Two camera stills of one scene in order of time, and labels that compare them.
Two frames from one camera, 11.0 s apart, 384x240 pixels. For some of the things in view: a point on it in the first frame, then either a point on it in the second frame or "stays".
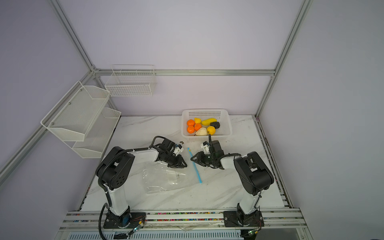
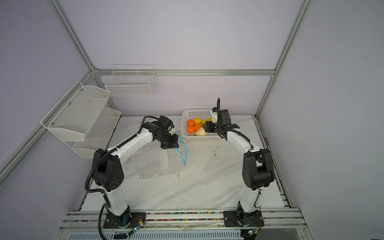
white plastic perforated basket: x=222 y=116 stays
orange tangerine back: x=190 y=122 stays
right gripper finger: x=209 y=164 → x=222 y=133
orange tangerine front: x=190 y=129 stays
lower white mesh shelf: x=98 y=134 stays
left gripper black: x=180 y=165 → x=174 y=145
